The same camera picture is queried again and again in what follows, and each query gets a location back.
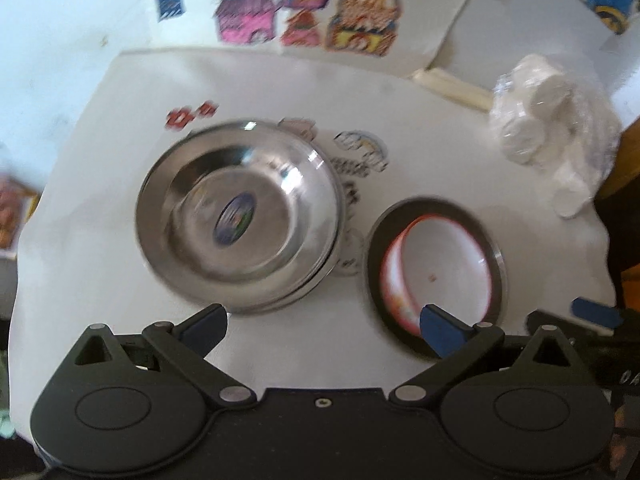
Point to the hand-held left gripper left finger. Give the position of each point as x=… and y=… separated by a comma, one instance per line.
x=202, y=327

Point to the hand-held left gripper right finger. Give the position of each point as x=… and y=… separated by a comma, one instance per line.
x=442, y=330

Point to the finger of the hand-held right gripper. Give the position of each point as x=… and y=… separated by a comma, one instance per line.
x=597, y=312

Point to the large matte steel bowl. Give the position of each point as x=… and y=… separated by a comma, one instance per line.
x=380, y=320

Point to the shiny steel plate with sticker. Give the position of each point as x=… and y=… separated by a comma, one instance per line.
x=235, y=210

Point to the brown wooden furniture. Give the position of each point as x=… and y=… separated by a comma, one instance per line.
x=625, y=170

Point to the white mat with cartoon stickers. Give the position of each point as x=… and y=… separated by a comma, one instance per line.
x=90, y=185

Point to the clear bag of white buns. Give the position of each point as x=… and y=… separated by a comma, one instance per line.
x=540, y=115

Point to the colourful printed paper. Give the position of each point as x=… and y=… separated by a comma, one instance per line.
x=12, y=210

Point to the paper with coloured house drawings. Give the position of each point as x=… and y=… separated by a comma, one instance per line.
x=200, y=10

